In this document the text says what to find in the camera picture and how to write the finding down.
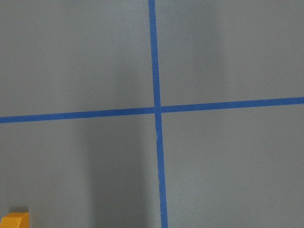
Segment orange trapezoid block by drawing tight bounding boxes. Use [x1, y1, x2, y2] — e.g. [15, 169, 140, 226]
[0, 212, 30, 228]

